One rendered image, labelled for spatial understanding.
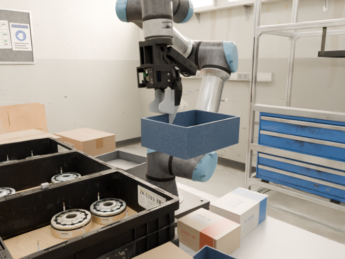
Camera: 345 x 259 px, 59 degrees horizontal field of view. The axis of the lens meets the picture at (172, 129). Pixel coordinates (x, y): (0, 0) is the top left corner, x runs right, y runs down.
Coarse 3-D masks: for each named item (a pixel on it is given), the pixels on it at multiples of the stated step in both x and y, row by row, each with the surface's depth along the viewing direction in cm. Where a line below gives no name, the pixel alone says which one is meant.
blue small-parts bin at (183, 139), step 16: (192, 112) 85; (208, 112) 83; (144, 128) 72; (160, 128) 68; (176, 128) 65; (192, 128) 64; (208, 128) 68; (224, 128) 72; (144, 144) 73; (160, 144) 69; (176, 144) 66; (192, 144) 65; (208, 144) 69; (224, 144) 73
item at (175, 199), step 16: (96, 176) 92; (128, 176) 92; (32, 192) 80; (160, 192) 81; (160, 208) 72; (176, 208) 76; (112, 224) 65; (128, 224) 66; (0, 240) 58; (80, 240) 59; (96, 240) 61; (32, 256) 54; (48, 256) 55; (64, 256) 57
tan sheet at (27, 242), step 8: (128, 208) 93; (96, 224) 84; (32, 232) 80; (40, 232) 80; (48, 232) 80; (8, 240) 76; (16, 240) 76; (24, 240) 76; (32, 240) 76; (40, 240) 76; (48, 240) 76; (56, 240) 76; (64, 240) 76; (8, 248) 73; (16, 248) 73; (24, 248) 73; (32, 248) 73; (40, 248) 73; (16, 256) 70
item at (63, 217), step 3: (66, 213) 82; (69, 213) 82; (72, 213) 82; (75, 213) 82; (78, 213) 82; (63, 216) 81; (66, 216) 82; (78, 216) 81; (63, 219) 79; (66, 219) 79; (69, 219) 79; (72, 219) 79; (75, 219) 79
